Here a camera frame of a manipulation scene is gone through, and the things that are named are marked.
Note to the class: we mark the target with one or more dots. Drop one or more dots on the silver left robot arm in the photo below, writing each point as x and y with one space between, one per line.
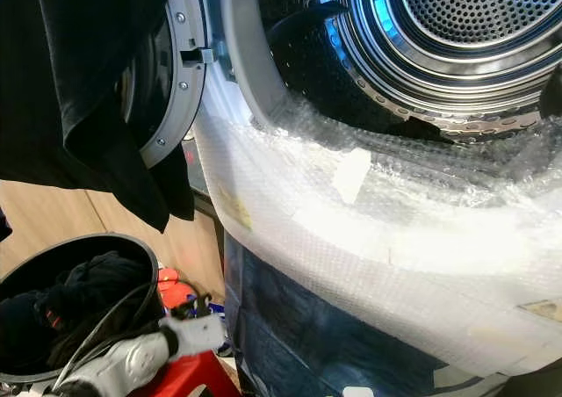
123 362

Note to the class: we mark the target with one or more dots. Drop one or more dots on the black clothes pile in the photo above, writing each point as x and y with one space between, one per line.
97 283

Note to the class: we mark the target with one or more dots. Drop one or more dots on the front-loading washing machine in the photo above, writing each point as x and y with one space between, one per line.
316 335

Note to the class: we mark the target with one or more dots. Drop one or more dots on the round black laundry basket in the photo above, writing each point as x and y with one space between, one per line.
53 270

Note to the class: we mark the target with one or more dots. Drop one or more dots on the black hanging garment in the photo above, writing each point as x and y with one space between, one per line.
70 63

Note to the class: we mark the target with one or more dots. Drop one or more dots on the small red plastic object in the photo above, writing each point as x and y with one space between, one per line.
176 287

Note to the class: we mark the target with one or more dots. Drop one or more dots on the grey round washer door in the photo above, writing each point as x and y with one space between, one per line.
184 94

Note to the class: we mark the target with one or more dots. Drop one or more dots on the yellow sticker label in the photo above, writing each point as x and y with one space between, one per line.
235 209

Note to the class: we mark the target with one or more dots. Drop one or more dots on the red plastic stool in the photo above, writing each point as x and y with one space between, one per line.
193 378

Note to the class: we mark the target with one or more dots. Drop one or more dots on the white tape piece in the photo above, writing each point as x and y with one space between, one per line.
351 176

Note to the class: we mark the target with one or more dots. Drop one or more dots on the clear bubble wrap sheet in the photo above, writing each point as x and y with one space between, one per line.
360 239

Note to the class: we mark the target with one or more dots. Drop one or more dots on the black cloth piece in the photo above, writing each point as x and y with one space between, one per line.
426 131

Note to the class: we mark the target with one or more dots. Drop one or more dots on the perforated steel washer drum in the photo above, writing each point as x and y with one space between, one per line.
465 10

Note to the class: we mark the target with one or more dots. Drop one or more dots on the tan tape piece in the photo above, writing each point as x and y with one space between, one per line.
544 310

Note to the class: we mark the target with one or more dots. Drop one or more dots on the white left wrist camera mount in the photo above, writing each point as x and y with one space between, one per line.
193 334

